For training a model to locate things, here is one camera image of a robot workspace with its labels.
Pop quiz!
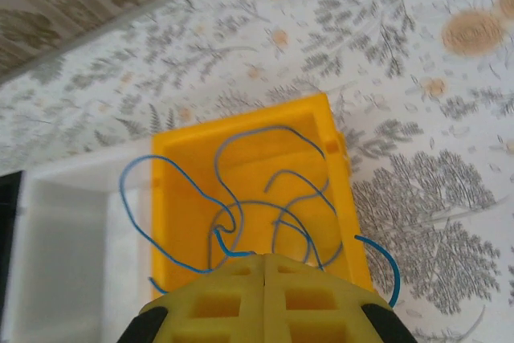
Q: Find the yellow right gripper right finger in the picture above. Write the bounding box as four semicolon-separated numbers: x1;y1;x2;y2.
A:
263;254;394;343

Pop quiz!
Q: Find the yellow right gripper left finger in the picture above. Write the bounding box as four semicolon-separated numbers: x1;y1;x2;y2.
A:
138;254;267;343

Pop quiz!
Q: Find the bright blue cable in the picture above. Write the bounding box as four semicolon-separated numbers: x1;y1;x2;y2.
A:
119;153;402;310

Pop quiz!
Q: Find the yellow plastic bin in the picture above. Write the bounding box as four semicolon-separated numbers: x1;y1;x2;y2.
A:
149;92;375;304

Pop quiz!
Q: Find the white plastic bin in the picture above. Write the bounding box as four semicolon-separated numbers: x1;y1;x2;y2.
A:
10;145;162;343

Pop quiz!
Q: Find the black plastic bin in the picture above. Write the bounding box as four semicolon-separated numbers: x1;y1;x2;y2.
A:
0;169;24;222

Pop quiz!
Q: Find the floral patterned table cover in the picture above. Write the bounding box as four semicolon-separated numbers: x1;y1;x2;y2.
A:
0;0;514;343

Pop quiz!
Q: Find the blue-grey cable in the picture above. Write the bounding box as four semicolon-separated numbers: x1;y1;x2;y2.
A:
263;169;345;272
206;125;332;274

